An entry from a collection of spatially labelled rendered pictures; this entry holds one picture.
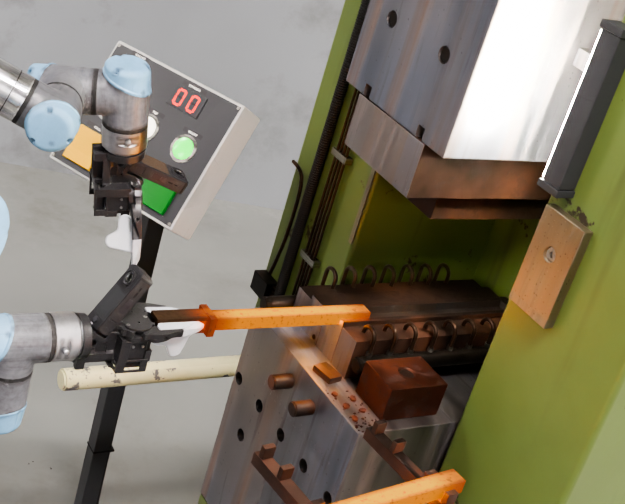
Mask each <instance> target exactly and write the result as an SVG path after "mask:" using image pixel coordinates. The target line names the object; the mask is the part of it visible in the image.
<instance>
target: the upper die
mask: <svg viewBox="0 0 625 504"><path fill-rule="evenodd" d="M344 143H345V144H346V145H347V146H348V147H349V148H350V149H351V150H353V151H354V152H355V153H356V154H357V155H358V156H359V157H360V158H362V159H363V160H364V161H365V162H366V163H367V164H368V165H370V166H371V167H372V168H373V169H374V170H375V171H376V172H377V173H379V174H380V175H381V176H382V177H383V178H384V179H385V180H387V181H388V182H389V183H390V184H391V185H392V186H393V187H394V188H396V189H397V190H398V191H399V192H400V193H401V194H402V195H404V196H405V197H406V198H448V199H531V200H549V199H550V197H551V195H550V194H549V193H548V192H546V191H545V190H544V189H542V188H541V187H540V186H538V185H537V182H538V179H539V178H543V174H544V171H545V169H546V166H547V164H548V162H529V161H502V160H475V159H448V158H442V157H441V156H439V155H438V154H437V153H436V152H434V151H433V150H432V149H431V148H429V147H428V146H427V145H426V144H424V143H423V142H422V137H416V136H415V135H413V134H412V133H411V132H410V131H408V130H407V129H406V128H405V127H403V126H402V125H401V124H400V123H398V122H397V121H396V120H395V119H393V118H392V117H391V116H390V115H388V114H387V113H386V112H385V111H383V110H382V109H381V108H380V107H378V106H377V105H376V104H375V103H373V102H372V101H371V100H370V99H369V96H367V95H363V94H362V93H360V94H359V97H358V100H357V104H356V107H355V110H354V113H353V116H352V120H351V123H350V126H349V129H348V133H347V136H346V139H345V142H344Z"/></svg>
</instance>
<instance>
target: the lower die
mask: <svg viewBox="0 0 625 504"><path fill-rule="evenodd" d="M426 282H427V281H418V282H413V283H412V285H411V286H409V285H408V282H394V285H393V287H391V286H389V284H390V283H375V286H374V287H371V286H370V284H371V283H367V284H356V285H355V288H351V284H341V285H336V286H335V289H332V288H331V285H316V286H299V290H298V293H297V296H296V299H295V303H294V306H293V307H302V306H329V305H355V304H363V305H364V306H365V307H374V306H393V305H412V304H431V303H450V302H469V301H488V300H502V301H503V302H504V303H505V304H506V305H507V303H508V299H507V298H506V297H499V296H497V295H496V294H495V293H494V292H493V291H492V290H491V289H490V288H489V287H481V286H480V285H479V284H478V283H477V282H476V281H474V280H473V279H470V280H449V281H448V284H444V281H431V283H430V285H427V284H426ZM503 313H504V310H493V311H477V312H460V313H443V314H426V315H409V316H392V317H376V318H359V319H342V320H341V321H340V323H339V325H337V324H336V325H315V326H300V328H301V329H302V330H303V331H304V332H305V333H306V335H307V336H308V337H309V338H310V339H311V341H312V342H313V343H314V344H315V345H316V346H317V347H318V349H319V350H320V351H321V352H322V353H323V354H324V356H325V357H326V358H327V359H328V360H329V362H330V363H331V364H332V365H333V366H334V367H335V369H336V370H337V371H338V372H339V373H340V374H341V375H342V376H343V378H344V379H347V378H357V377H361V374H356V373H354V372H353V370H352V368H351V361H352V359H353V358H354V357H357V356H365V354H366V352H367V351H368V349H369V346H370V343H371V340H372V333H371V331H370V330H369V329H367V331H366V333H362V332H361V331H362V329H363V327H364V326H365V325H371V326H373V327H374V329H375V331H376V335H377V339H376V343H375V346H374V349H373V351H372V353H373V355H381V354H386V352H387V350H388V349H389V347H390V344H391V342H392V339H393V332H392V330H391V328H388V329H387V331H386V332H384V331H383V330H382V329H383V327H384V326H385V324H387V323H391V324H393V325H394V326H395V327H396V329H397V333H398V338H397V341H396V344H395V347H394V350H393V351H394V353H405V352H407V349H408V348H409V347H410V344H411V341H412V339H413V335H414V333H413V329H412V327H410V326H409V327H408V329H407V330H403V327H404V325H405V324H406V323H407V322H412V323H414V324H415V325H416V327H417V329H418V338H417V341H416V344H415V346H414V352H417V351H426V350H427V348H428V346H429V345H430V343H431V340H432V337H433V334H434V331H433V328H432V326H431V325H428V327H427V329H424V328H423V325H424V323H425V322H426V321H433V322H434V323H435V324H436V326H437V328H438V337H437V339H436V342H435V345H434V347H433V348H434V350H442V349H446V347H447V345H448V344H449V343H450V340H451V337H452V335H453V327H452V325H451V324H448V325H447V327H446V328H444V327H442V325H443V323H444V322H445V320H448V319H450V320H453V321H454V322H455V323H456V325H457V329H458V333H457V337H456V339H455V342H454V344H453V349H454V348H465V346H466V344H467V343H468V341H469V339H470V336H471V334H472V326H471V324H470V323H466V325H465V326H462V325H461V323H462V322H463V320H464V319H466V318H470V319H472V320H473V321H474V322H475V324H476V327H477V332H476V335H475V338H474V340H473V343H472V345H473V346H472V347H479V346H484V344H485V342H486V341H487V339H488V336H489V334H490V331H491V326H490V323H489V322H488V321H486V322H485V323H484V325H481V324H480V321H481V320H482V319H483V318H484V317H489V318H491V319H492V320H493V322H494V324H495V332H496V330H497V327H498V325H499V322H500V320H501V317H502V315H503ZM313 334H315V340H313V338H312V335H313ZM482 364H483V363H473V364H462V365H451V366H440V367H432V368H433V369H434V370H442V369H453V368H464V367H474V366H482Z"/></svg>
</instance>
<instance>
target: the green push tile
mask: <svg viewBox="0 0 625 504"><path fill-rule="evenodd" d="M142 191H143V203H142V204H144V205H146V206H147V207H149V208H151V209H152V210H154V211H156V212H157V213H159V214H161V215H162V216H163V215H164V214H165V212H166V210H167V208H168V207H169V205H170V203H171V202H172V200H173V198H174V197H175V195H176V193H177V192H174V191H171V190H169V189H168V188H165V187H163V186H161V185H159V184H156V183H154V182H152V181H149V180H147V179H145V180H144V181H143V185H142Z"/></svg>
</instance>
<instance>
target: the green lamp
mask: <svg viewBox="0 0 625 504"><path fill-rule="evenodd" d="M192 151H193V143H192V141H191V140H190V139H189V138H180V139H179V140H177V141H176V142H175V144H174V146H173V154H174V156H175V157H176V158H178V159H186V158H187V157H189V156H190V155H191V153H192Z"/></svg>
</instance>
